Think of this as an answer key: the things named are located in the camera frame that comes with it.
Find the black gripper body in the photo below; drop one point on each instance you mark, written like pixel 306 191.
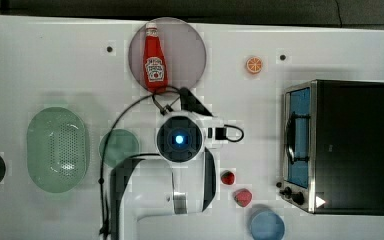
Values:
pixel 190 103

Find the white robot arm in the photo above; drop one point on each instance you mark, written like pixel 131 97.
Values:
pixel 178 178

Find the black toaster oven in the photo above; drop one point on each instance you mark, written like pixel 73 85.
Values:
pixel 333 147

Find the red ketchup bottle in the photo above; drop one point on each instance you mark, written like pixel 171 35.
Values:
pixel 154 64

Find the grey round plate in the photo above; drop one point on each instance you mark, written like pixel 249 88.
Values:
pixel 183 48

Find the orange slice toy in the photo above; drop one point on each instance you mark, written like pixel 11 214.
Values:
pixel 254 65

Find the pink red plush strawberry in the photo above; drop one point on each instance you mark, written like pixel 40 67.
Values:
pixel 243 197

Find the green perforated colander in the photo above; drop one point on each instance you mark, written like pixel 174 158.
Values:
pixel 57 150

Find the blue round bowl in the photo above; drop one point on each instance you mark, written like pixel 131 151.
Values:
pixel 266 225

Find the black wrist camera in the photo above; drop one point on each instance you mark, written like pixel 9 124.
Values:
pixel 217 133

